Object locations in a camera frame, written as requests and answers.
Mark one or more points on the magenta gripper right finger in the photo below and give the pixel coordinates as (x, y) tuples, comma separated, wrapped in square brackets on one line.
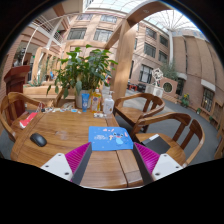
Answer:
[(153, 166)]

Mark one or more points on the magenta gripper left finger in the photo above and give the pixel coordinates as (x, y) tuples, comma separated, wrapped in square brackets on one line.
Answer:
[(70, 166)]

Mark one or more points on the blue cartoon mouse pad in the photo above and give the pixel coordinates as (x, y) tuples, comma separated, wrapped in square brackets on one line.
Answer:
[(109, 138)]

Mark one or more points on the black computer mouse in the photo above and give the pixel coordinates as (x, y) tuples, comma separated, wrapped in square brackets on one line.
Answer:
[(38, 139)]

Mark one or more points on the black laptop on chair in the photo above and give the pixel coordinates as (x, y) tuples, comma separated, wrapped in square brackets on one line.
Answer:
[(157, 144)]

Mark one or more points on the wooden chair near right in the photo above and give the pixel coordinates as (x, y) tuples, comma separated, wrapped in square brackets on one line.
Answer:
[(175, 151)]

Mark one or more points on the wooden chair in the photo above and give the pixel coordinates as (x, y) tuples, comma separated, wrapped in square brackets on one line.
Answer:
[(12, 111), (175, 151), (153, 105)]

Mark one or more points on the wooden chair back right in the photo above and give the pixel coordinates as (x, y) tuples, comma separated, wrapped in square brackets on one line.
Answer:
[(153, 105)]

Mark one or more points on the red and white object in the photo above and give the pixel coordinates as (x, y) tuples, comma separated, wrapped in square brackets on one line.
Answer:
[(25, 122)]

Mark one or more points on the blue tube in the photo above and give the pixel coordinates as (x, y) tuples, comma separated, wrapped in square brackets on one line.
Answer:
[(85, 100)]

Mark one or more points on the white pump bottle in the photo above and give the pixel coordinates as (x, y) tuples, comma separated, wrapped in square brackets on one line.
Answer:
[(108, 104)]

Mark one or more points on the yellow liquid bottle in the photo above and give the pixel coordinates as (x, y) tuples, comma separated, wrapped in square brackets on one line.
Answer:
[(95, 101)]

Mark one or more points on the wooden chair left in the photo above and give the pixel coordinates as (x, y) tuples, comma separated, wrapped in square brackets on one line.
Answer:
[(12, 111)]

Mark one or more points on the white geometric sculpture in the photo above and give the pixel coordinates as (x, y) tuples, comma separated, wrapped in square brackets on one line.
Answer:
[(157, 75)]

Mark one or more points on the green potted plant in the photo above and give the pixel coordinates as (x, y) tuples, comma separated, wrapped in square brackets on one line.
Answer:
[(83, 74)]

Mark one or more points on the wooden arch pillar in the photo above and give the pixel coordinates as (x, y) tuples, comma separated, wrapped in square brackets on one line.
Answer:
[(125, 35)]

